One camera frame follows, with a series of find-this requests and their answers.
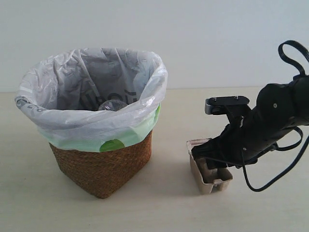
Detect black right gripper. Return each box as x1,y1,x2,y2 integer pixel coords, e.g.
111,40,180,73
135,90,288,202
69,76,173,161
192,116,278,172

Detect grey paper pulp tray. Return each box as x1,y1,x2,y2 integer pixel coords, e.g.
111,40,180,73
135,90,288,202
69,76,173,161
186,138,233,195

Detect clear bottle green label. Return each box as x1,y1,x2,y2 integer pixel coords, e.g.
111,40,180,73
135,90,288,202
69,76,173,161
98,99,127,112

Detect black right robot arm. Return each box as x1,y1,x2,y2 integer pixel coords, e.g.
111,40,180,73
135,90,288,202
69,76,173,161
191,78,309,169

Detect white green plastic bin liner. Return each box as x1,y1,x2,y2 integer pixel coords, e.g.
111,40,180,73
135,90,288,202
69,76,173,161
14,48,168,152

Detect woven brown wicker basket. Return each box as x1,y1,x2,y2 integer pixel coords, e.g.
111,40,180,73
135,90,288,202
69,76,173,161
50,132,152,199

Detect black cable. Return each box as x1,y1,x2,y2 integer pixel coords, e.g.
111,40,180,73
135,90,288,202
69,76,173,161
241,40,309,193

